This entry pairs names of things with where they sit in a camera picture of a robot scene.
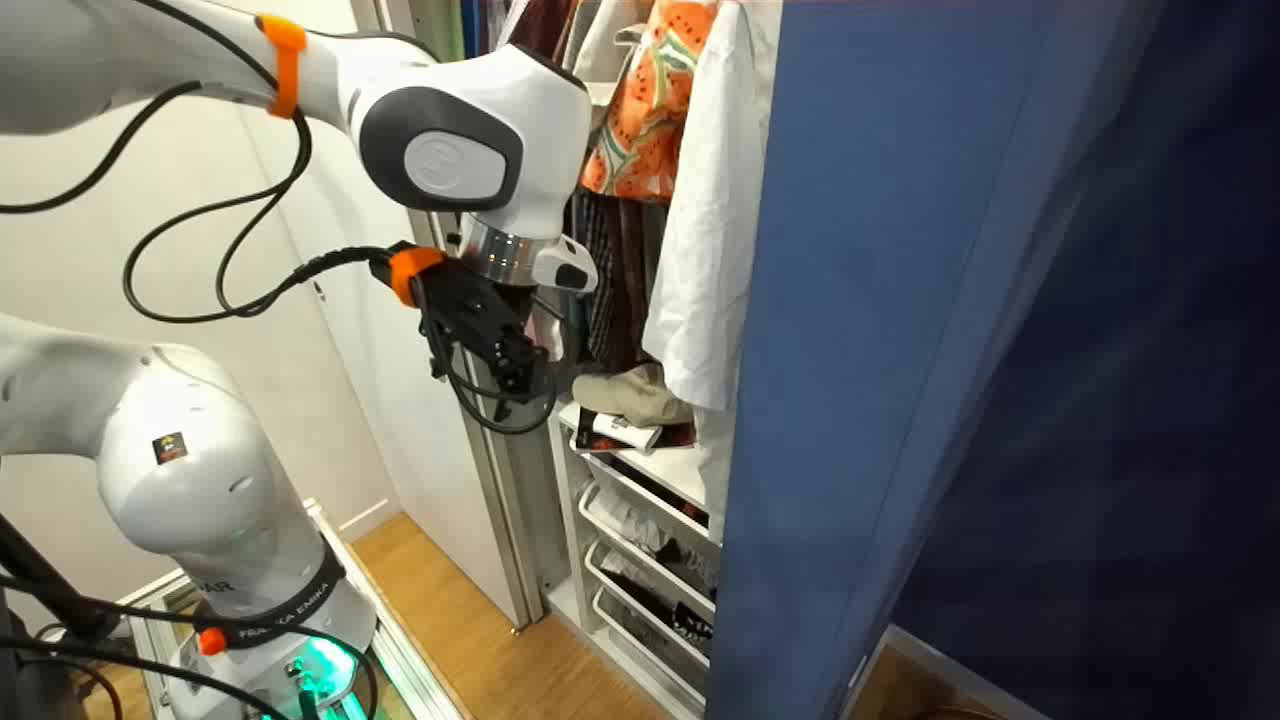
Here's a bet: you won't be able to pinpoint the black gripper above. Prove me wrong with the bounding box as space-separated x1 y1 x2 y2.
411 253 582 432

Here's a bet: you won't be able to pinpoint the white closet sliding door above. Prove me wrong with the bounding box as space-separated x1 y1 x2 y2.
245 0 551 633

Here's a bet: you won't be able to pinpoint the dark striped garment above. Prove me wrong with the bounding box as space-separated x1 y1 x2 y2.
555 182 673 377

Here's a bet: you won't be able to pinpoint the small white labelled object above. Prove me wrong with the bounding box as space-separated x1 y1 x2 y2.
592 411 670 455

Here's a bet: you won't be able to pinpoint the white shirt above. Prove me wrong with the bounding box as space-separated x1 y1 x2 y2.
642 0 789 536

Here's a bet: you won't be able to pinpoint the orange floral shirt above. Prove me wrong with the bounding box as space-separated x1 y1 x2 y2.
578 0 724 208

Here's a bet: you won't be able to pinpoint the dark red garment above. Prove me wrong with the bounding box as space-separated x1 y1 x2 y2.
507 0 588 70

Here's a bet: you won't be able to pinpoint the cream garment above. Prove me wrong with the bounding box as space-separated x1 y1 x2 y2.
578 0 647 88

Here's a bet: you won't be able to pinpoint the white robot mounting platform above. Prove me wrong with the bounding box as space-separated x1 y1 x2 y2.
125 494 473 720

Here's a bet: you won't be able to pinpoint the black metal stand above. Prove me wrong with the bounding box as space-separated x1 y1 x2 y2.
0 515 132 720

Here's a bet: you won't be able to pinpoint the black arm cable orange ties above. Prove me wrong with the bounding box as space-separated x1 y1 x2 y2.
0 0 452 332

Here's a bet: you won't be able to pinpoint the white drawer unit frame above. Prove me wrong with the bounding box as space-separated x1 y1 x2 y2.
540 395 733 720

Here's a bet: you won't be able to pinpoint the white wire basket drawer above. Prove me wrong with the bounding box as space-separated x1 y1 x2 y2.
582 536 720 664
578 477 728 602
588 585 713 712

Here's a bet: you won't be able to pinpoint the black base cable orange tie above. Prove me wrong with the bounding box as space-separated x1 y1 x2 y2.
0 585 386 720

